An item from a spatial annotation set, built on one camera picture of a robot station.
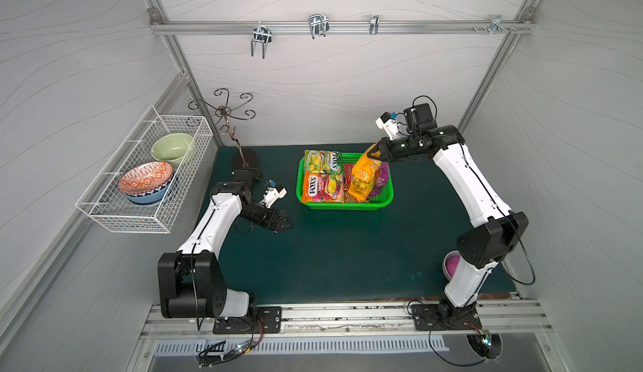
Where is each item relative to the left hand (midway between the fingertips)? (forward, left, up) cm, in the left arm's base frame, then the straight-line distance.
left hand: (281, 223), depth 81 cm
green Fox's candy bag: (+28, -13, -1) cm, 31 cm away
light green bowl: (+13, +31, +22) cm, 40 cm away
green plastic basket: (+12, -34, -4) cm, 36 cm away
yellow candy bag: (+11, -27, +12) cm, 32 cm away
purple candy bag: (+21, -36, -2) cm, 42 cm away
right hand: (+16, -28, +17) cm, 37 cm away
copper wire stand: (+34, +23, +19) cm, 46 cm away
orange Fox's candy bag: (+16, -11, -1) cm, 19 cm away
